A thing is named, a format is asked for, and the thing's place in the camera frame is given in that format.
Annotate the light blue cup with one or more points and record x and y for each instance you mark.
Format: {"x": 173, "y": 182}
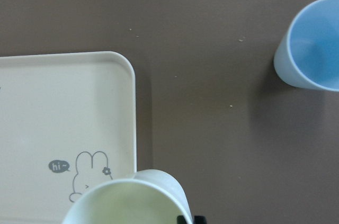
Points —
{"x": 307, "y": 56}

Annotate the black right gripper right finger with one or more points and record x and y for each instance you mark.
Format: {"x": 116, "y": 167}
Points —
{"x": 200, "y": 220}

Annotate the cream rabbit tray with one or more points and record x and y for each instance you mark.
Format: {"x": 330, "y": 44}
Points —
{"x": 68, "y": 123}

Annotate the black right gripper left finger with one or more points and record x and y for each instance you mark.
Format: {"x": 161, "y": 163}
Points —
{"x": 180, "y": 220}

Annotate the pale yellow cup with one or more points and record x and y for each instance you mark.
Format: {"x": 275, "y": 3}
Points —
{"x": 149, "y": 196}

